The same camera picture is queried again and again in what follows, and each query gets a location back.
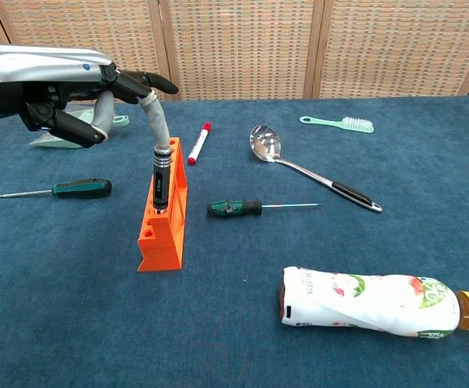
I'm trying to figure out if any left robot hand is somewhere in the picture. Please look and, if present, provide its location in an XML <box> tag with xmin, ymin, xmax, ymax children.
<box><xmin>0</xmin><ymin>43</ymin><xmax>180</xmax><ymax>150</ymax></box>

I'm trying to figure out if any teal black handle screwdriver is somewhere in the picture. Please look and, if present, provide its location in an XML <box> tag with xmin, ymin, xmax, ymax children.
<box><xmin>0</xmin><ymin>178</ymin><xmax>112</xmax><ymax>200</ymax></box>

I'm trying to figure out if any black knurled metal screwdriver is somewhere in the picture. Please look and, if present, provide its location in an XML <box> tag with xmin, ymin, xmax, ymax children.
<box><xmin>152</xmin><ymin>145</ymin><xmax>174</xmax><ymax>214</ymax></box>

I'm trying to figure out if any orange tool holder rack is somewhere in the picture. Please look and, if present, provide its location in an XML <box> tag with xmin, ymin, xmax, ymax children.
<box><xmin>137</xmin><ymin>137</ymin><xmax>188</xmax><ymax>272</ymax></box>

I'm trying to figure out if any white marker red cap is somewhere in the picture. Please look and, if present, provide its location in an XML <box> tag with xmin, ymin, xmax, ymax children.
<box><xmin>187</xmin><ymin>122</ymin><xmax>213</xmax><ymax>166</ymax></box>

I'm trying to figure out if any woven folding screen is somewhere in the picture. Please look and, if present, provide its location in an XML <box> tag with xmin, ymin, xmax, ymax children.
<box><xmin>0</xmin><ymin>0</ymin><xmax>469</xmax><ymax>109</ymax></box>

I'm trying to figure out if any slotted steel serving spoon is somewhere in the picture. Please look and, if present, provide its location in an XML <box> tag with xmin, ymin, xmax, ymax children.
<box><xmin>249</xmin><ymin>124</ymin><xmax>383</xmax><ymax>213</ymax></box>

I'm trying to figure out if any green black slim screwdriver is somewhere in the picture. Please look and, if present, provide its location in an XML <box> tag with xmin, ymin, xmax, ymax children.
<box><xmin>206</xmin><ymin>199</ymin><xmax>323</xmax><ymax>217</ymax></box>

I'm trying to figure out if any blue felt table cover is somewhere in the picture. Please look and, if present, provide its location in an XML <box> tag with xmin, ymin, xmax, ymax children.
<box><xmin>0</xmin><ymin>94</ymin><xmax>469</xmax><ymax>388</ymax></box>

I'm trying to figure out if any mint green brush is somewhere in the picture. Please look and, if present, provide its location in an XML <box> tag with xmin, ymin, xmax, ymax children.
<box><xmin>298</xmin><ymin>115</ymin><xmax>375</xmax><ymax>134</ymax></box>

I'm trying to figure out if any tea bottle yellow cap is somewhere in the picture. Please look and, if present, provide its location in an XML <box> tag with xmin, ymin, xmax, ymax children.
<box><xmin>277</xmin><ymin>265</ymin><xmax>469</xmax><ymax>340</ymax></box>

